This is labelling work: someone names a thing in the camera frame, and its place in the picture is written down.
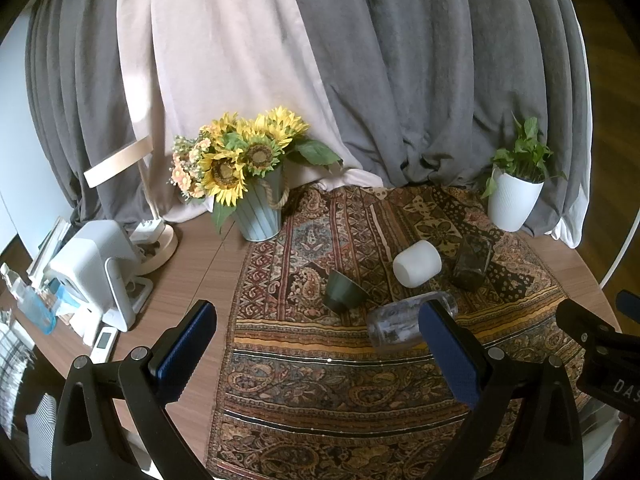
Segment dark glass cup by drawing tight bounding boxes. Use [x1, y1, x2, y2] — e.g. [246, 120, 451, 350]
[452, 234, 492, 292]

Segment white cup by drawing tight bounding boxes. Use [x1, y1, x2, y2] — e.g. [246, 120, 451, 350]
[393, 240, 442, 288]

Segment white remote thermometer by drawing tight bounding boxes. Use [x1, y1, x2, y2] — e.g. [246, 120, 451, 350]
[90, 325, 119, 364]

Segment white hoop tube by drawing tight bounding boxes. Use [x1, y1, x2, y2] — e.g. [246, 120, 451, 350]
[599, 208, 640, 289]

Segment clear plastic bottle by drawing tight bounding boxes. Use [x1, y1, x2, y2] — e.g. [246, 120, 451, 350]
[367, 292, 458, 352]

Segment white appliance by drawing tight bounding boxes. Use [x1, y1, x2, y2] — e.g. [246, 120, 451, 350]
[48, 220, 153, 333]

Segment white plant pot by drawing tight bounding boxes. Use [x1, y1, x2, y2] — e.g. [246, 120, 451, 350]
[488, 167, 544, 232]

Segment white desk lamp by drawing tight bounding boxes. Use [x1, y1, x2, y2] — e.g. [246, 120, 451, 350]
[84, 136, 178, 275]

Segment stacked books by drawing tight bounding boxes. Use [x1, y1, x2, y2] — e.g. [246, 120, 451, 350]
[27, 217, 72, 289]

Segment patterned paisley table cloth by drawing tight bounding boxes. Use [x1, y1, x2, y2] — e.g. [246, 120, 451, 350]
[206, 185, 584, 479]

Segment white power adapter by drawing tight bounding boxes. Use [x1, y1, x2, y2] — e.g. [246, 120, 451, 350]
[129, 218, 165, 245]

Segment dark green bowl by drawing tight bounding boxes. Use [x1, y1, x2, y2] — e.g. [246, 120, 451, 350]
[323, 270, 369, 314]

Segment green potted plant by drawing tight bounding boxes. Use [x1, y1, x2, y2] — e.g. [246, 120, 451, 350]
[482, 116, 567, 198]

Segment light blue ribbed vase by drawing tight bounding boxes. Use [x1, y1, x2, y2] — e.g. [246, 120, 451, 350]
[233, 165, 290, 243]

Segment sunflower bouquet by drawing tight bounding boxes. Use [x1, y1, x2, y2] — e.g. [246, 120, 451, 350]
[169, 106, 343, 229]

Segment grey curtain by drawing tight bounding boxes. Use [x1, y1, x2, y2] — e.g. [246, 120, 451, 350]
[26, 0, 592, 246]

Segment beige curtain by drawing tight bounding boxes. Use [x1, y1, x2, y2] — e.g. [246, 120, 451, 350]
[116, 0, 383, 222]

